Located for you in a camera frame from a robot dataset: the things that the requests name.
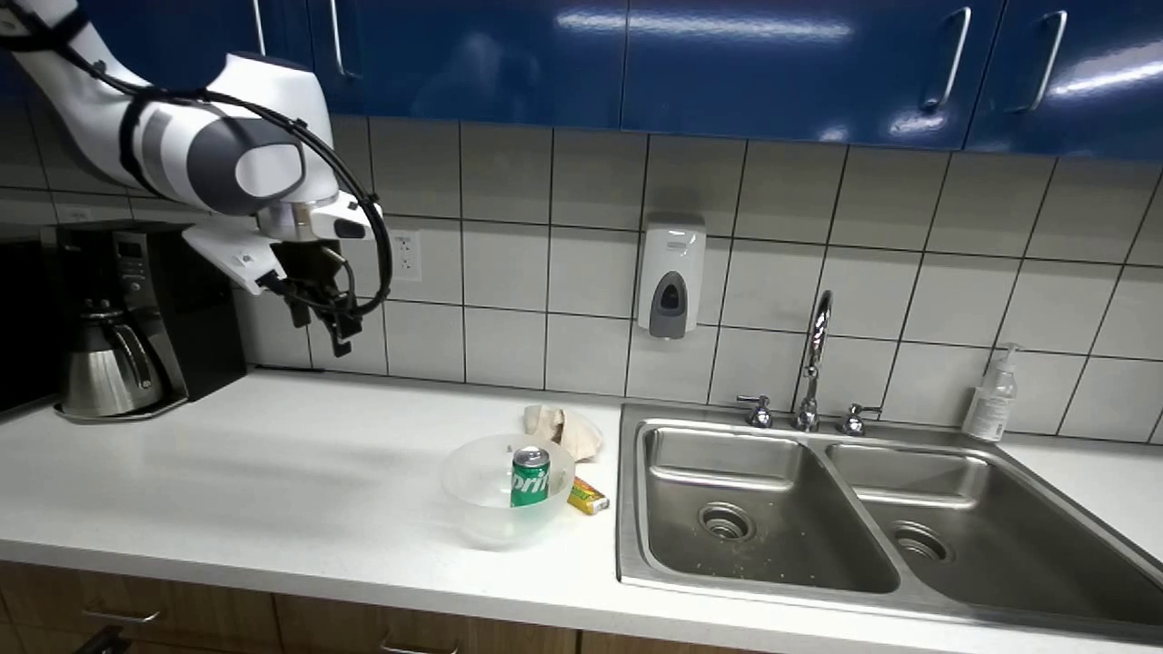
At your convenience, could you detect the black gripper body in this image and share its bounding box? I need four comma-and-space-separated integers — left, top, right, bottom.
266, 235, 359, 319

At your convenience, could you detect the green soda can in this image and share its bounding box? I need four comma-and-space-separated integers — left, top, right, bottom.
505, 439, 556, 514

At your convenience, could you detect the clear plastic bowl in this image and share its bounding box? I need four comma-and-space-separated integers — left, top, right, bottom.
436, 429, 580, 551

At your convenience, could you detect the black coffee maker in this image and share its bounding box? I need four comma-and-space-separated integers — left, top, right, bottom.
44, 222, 254, 429

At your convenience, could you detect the steel coffee carafe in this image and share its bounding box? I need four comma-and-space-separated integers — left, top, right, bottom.
54, 303, 169, 427

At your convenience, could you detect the beige crumpled cloth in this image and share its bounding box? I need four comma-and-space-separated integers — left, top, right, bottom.
519, 401, 605, 469

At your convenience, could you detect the black appliance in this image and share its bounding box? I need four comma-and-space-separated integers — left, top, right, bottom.
0, 232, 66, 422

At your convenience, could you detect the yellow small box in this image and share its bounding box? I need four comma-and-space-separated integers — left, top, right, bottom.
564, 473, 615, 520

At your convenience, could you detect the wooden base cabinet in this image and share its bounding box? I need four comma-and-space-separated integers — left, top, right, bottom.
0, 561, 777, 654

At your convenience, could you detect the blue upper cabinet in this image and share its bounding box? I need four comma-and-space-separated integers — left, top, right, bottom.
69, 0, 1163, 169

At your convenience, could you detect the chrome faucet knob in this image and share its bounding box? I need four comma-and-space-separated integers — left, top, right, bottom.
734, 394, 781, 434
837, 401, 886, 439

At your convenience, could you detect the stainless double sink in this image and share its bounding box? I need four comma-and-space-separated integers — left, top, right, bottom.
615, 405, 1163, 648

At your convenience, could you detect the chrome sink faucet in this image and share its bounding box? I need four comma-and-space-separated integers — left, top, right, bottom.
789, 282, 839, 435

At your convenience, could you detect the clear soap bottle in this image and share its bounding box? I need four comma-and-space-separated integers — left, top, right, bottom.
959, 343, 1022, 448

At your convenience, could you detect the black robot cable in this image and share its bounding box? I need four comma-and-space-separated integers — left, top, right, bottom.
0, 32, 399, 326

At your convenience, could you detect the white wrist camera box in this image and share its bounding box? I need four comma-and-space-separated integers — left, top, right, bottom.
176, 222, 289, 298

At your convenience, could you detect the white wall power outlet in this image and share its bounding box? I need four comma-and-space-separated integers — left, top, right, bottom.
385, 226, 430, 295

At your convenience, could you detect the silver cabinet handle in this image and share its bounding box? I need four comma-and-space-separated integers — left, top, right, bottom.
1022, 9, 1077, 120
318, 0, 355, 83
242, 0, 277, 67
924, 3, 977, 120

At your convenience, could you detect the white wall soap dispenser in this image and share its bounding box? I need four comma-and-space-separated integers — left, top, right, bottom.
632, 215, 712, 344

